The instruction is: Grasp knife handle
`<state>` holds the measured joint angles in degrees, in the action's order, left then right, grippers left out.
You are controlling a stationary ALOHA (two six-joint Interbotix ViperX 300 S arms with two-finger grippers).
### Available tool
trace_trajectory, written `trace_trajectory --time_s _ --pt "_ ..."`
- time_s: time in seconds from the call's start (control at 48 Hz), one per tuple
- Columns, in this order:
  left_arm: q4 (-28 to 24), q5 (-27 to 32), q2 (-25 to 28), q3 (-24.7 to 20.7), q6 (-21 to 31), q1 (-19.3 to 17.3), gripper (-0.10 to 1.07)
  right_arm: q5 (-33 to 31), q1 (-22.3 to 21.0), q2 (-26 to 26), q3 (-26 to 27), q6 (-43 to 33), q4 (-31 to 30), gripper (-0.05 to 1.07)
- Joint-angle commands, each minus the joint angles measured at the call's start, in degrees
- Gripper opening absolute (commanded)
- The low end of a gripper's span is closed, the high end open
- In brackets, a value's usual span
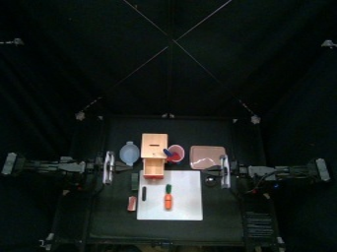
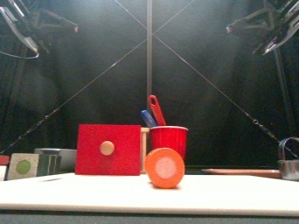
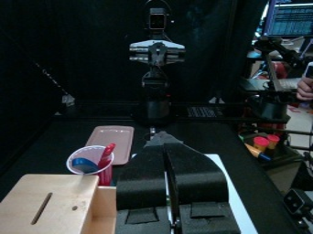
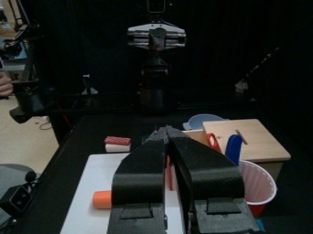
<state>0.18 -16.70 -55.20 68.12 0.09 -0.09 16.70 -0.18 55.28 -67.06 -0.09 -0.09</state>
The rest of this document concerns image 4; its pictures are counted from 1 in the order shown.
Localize red handled scissors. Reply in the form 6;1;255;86
204;132;222;154

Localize thin cable on floor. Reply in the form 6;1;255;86
33;114;54;132

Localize light blue bowl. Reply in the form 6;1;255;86
180;113;226;132

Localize black camera device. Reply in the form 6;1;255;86
0;184;33;218

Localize red and white toy block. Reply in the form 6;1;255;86
104;135;133;154

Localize small wooden peg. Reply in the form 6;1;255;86
234;129;248;145

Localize blue utensil handle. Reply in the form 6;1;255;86
223;133;244;167

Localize red cup with white inside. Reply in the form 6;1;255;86
236;159;278;218

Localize small black stand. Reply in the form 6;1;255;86
80;73;99;96

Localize person's hand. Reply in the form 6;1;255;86
0;70;14;98

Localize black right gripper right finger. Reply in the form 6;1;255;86
164;124;260;234

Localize grey chair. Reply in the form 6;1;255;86
0;163;38;228

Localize black clamp on frame post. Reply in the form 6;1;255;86
8;80;46;124

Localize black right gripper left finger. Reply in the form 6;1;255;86
107;126;169;234

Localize orange handled toy knife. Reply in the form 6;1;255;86
92;154;176;210

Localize white cutting board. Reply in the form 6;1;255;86
58;153;187;234

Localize wooden box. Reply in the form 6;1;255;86
181;118;291;181

